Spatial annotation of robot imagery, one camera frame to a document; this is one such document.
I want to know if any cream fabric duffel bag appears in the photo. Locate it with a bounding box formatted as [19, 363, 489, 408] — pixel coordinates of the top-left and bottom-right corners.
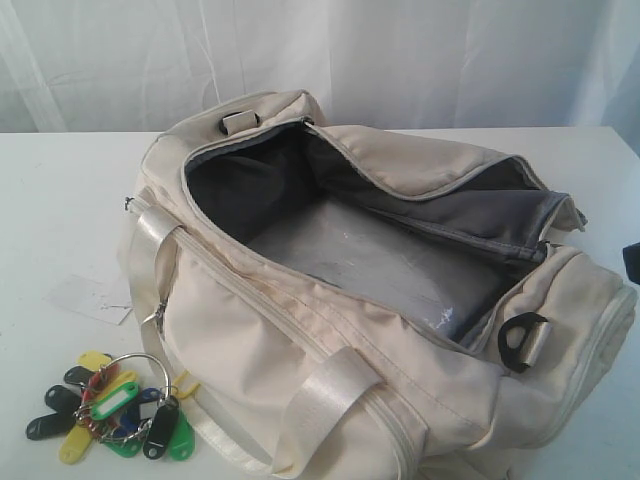
[120, 90, 637, 479]

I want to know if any colourful key tag bunch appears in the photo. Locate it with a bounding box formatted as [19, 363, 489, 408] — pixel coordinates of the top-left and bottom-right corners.
[25, 351, 199, 465]

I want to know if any white paper tag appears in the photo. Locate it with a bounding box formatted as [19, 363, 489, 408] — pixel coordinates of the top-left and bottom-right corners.
[46, 275, 132, 325]

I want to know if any white backdrop curtain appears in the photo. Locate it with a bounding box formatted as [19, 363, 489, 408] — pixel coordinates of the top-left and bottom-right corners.
[1, 1, 639, 143]

